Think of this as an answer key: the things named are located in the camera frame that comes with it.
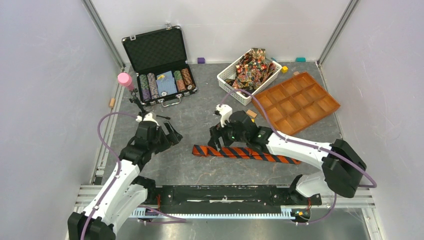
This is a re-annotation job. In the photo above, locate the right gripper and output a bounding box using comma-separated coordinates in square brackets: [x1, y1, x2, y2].
[207, 120, 248, 152]

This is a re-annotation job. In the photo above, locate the orange navy striped tie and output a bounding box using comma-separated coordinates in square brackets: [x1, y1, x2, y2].
[192, 145, 301, 165]

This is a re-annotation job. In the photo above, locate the white plastic basket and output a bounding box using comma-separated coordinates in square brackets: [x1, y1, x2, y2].
[217, 48, 282, 106]

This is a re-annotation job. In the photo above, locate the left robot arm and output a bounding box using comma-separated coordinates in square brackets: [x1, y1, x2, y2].
[67, 120, 183, 240]

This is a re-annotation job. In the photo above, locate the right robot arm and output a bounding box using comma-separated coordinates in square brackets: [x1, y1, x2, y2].
[208, 105, 368, 204]

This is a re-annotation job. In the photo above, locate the patterned colourful ties pile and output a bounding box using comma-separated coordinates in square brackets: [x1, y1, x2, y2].
[225, 47, 276, 94]

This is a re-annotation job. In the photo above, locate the brown wooden block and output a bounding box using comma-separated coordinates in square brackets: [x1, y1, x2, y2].
[246, 109, 258, 119]

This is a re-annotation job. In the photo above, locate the cork piece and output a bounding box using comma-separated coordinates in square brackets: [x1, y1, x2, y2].
[109, 98, 116, 109]

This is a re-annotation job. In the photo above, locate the pink microphone on tripod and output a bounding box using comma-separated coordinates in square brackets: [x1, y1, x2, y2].
[117, 72, 148, 117]

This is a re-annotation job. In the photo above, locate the purple block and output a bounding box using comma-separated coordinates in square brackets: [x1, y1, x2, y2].
[197, 57, 206, 64]

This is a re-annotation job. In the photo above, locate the wooden compartment tray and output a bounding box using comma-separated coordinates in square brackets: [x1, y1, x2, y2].
[251, 72, 341, 136]

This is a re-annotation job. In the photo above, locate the black poker chip case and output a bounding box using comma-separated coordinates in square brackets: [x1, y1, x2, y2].
[121, 25, 198, 106]

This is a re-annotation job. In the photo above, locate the small yellow cube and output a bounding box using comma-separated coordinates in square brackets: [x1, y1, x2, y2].
[281, 65, 289, 74]

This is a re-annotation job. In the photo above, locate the teal block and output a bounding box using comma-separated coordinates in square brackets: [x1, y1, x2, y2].
[295, 57, 306, 63]

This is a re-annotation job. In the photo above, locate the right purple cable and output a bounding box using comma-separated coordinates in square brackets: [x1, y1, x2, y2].
[220, 88, 379, 226]

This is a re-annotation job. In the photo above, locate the purple cable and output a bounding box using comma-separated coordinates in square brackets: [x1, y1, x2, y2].
[220, 88, 379, 226]
[79, 111, 186, 240]

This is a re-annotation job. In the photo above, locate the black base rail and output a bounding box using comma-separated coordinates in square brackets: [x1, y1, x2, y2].
[143, 185, 322, 215]

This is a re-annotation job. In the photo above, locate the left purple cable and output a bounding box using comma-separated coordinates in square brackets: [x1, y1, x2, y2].
[79, 111, 186, 240]

